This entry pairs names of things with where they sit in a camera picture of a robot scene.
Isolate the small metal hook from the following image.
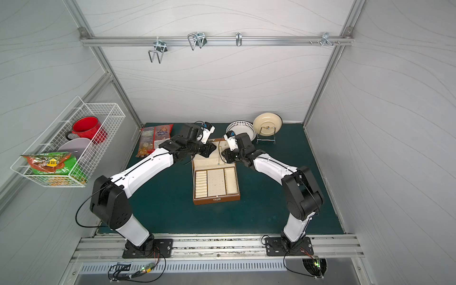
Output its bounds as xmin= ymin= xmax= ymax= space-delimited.
xmin=235 ymin=32 xmax=242 ymax=47

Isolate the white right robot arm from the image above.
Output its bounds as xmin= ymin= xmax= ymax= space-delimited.
xmin=221 ymin=131 xmax=324 ymax=245

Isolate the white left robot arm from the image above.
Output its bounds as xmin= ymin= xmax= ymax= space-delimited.
xmin=89 ymin=122 xmax=216 ymax=255

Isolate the aluminium horizontal rail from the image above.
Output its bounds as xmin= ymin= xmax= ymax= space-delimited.
xmin=81 ymin=35 xmax=355 ymax=48

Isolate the chrome wire plate stand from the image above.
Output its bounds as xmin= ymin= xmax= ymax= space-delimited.
xmin=256 ymin=125 xmax=277 ymax=144

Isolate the brown jewelry box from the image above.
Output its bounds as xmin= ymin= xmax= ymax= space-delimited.
xmin=192 ymin=138 xmax=241 ymax=205

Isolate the metal double hook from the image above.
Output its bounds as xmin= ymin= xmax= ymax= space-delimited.
xmin=148 ymin=38 xmax=167 ymax=64

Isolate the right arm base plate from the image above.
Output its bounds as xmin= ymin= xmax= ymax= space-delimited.
xmin=261 ymin=235 xmax=314 ymax=257

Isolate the red snack bag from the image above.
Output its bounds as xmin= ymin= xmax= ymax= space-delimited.
xmin=136 ymin=124 xmax=173 ymax=158

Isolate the white plate in basket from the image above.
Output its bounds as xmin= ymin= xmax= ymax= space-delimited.
xmin=58 ymin=138 xmax=91 ymax=159

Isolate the white bowl diamond pattern rim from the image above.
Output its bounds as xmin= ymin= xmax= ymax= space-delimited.
xmin=226 ymin=121 xmax=257 ymax=141

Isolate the red enamel mug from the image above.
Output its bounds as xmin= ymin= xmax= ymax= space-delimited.
xmin=65 ymin=116 xmax=108 ymax=144

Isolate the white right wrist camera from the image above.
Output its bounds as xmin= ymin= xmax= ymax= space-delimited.
xmin=224 ymin=130 xmax=239 ymax=152

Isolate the white wire wall basket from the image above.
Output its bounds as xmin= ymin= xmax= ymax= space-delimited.
xmin=11 ymin=97 xmax=125 ymax=188

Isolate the electronics board with wires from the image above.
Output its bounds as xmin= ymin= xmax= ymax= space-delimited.
xmin=106 ymin=263 xmax=166 ymax=284

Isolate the round floor port with wires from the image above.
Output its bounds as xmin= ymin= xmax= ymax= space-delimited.
xmin=283 ymin=247 xmax=327 ymax=279

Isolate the metal loop hook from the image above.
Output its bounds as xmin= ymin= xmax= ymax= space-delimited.
xmin=187 ymin=32 xmax=207 ymax=51

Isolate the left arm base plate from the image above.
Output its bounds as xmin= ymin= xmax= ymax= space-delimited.
xmin=122 ymin=239 xmax=173 ymax=259

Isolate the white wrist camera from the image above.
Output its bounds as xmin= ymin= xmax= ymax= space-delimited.
xmin=198 ymin=122 xmax=216 ymax=144
xmin=224 ymin=130 xmax=239 ymax=152

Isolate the metal hook right end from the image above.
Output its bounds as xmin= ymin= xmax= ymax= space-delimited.
xmin=309 ymin=33 xmax=340 ymax=46

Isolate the green snack bag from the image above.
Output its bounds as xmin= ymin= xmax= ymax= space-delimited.
xmin=22 ymin=152 xmax=88 ymax=187

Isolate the cream speckled plate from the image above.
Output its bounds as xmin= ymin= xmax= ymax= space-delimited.
xmin=253 ymin=113 xmax=283 ymax=137

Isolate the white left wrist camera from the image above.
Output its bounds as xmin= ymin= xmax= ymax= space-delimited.
xmin=198 ymin=122 xmax=216 ymax=144

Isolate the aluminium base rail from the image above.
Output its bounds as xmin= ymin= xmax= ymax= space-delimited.
xmin=71 ymin=234 xmax=365 ymax=262

